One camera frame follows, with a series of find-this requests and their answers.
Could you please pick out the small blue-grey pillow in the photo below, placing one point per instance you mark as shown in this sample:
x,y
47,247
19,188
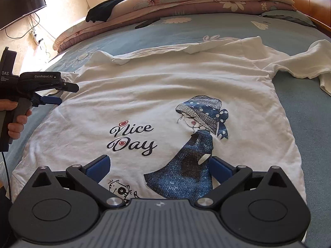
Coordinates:
x,y
284,18

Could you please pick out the black smartphone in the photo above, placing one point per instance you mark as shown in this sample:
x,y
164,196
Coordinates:
x,y
146,23

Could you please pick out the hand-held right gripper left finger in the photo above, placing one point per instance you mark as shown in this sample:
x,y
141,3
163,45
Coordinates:
x,y
98,169

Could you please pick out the person's left hand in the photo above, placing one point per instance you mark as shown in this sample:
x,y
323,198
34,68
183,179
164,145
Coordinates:
x,y
15,130

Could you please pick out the wooden bed headboard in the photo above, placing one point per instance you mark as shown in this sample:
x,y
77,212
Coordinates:
x,y
310,0

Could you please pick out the mauve floral folded quilt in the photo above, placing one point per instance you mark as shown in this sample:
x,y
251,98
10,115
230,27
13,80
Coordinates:
x,y
201,11

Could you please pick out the black flat television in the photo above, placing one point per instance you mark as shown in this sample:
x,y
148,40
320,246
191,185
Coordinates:
x,y
20,5

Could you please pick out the blue floral bed sheet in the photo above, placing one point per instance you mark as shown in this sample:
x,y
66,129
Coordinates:
x,y
103,44

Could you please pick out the white power strip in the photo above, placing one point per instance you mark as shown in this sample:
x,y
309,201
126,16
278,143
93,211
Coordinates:
x,y
36,38

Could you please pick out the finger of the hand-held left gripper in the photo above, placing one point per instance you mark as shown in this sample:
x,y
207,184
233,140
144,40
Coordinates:
x,y
71,87
50,100

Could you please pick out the white printed t-shirt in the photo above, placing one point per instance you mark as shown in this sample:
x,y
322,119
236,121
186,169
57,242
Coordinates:
x,y
155,95

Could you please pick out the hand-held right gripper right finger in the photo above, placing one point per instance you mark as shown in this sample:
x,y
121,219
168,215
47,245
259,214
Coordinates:
x,y
221,170

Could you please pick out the black garment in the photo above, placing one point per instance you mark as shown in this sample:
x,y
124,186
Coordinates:
x,y
108,7

